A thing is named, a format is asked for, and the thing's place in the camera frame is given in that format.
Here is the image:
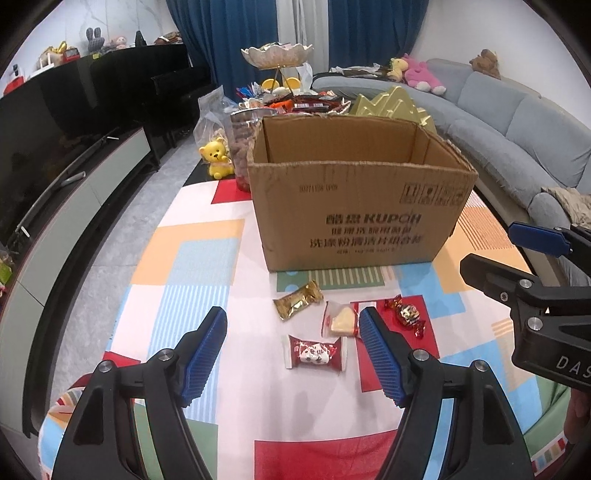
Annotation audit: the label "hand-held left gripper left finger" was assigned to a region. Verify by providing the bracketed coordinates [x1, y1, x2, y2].
[52, 305, 228, 480]

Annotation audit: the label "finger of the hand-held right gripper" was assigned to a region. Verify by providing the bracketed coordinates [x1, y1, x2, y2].
[509, 222, 591, 266]
[460, 253, 591, 333]

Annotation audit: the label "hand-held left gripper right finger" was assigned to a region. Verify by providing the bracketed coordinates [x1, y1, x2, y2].
[359, 305, 529, 480]

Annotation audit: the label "clear packet with white cake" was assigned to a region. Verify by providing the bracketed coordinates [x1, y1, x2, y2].
[321, 300, 377, 339]

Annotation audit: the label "brown cardboard box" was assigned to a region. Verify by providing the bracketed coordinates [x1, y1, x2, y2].
[247, 114, 478, 273]

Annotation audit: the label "person's right forearm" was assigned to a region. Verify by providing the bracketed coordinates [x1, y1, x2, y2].
[564, 385, 591, 444]

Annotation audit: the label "red and gold candy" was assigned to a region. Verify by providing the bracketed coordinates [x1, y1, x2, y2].
[384, 296, 428, 339]

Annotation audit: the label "beige cloth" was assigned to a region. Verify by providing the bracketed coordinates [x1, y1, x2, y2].
[541, 186, 591, 227]

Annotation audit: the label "red and white snack packet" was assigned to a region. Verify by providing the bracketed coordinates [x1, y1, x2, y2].
[283, 335, 348, 371]

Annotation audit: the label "colourful patterned tablecloth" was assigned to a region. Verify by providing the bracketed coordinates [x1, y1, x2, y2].
[37, 178, 573, 480]

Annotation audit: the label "gold snack packet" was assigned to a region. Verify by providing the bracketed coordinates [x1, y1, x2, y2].
[272, 280, 324, 320]

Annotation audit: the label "grey sofa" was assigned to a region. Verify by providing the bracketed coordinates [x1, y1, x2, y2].
[311, 58, 591, 287]

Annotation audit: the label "brown plush bear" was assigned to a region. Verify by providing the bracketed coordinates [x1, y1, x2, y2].
[469, 48, 502, 80]

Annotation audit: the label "gold mountain-shaped tin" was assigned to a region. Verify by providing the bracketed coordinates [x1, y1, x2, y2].
[348, 85, 435, 134]

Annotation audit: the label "pink plush toy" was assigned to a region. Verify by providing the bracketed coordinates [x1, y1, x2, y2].
[403, 53, 448, 95]

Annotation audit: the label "yellow bear figure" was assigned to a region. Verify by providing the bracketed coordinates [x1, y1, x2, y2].
[198, 140, 235, 180]

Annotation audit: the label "clear plastic nut jar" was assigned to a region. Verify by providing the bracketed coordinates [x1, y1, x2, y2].
[229, 110, 264, 192]

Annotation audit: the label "grey television cabinet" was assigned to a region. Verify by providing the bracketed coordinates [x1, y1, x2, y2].
[0, 127, 162, 439]

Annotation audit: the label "yellow plush toy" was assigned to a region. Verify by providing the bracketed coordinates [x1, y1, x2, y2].
[387, 58, 409, 84]

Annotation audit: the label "clear plastic bag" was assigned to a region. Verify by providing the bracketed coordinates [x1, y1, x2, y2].
[193, 85, 241, 160]

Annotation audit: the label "crumpled paper bags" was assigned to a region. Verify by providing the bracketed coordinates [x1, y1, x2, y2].
[330, 65, 391, 77]

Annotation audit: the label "large pile of snack packets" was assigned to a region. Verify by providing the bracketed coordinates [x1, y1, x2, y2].
[233, 83, 352, 116]

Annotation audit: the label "blue curtain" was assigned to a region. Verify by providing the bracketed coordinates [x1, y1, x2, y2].
[328, 0, 432, 70]
[165, 0, 289, 100]

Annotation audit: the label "black television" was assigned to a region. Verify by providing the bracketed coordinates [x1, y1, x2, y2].
[0, 60, 153, 250]

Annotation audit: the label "black piano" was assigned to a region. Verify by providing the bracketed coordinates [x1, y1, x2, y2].
[90, 42, 218, 160]

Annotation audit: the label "white two-tier bowl stand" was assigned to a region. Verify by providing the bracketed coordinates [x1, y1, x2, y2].
[231, 41, 352, 118]

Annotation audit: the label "white sheer curtain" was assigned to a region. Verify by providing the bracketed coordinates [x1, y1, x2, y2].
[284, 0, 331, 75]

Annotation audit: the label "grey bunny plush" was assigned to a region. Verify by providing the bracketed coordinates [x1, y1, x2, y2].
[85, 27, 106, 55]

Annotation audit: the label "gold and white toy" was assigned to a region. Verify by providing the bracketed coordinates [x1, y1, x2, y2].
[37, 41, 79, 70]

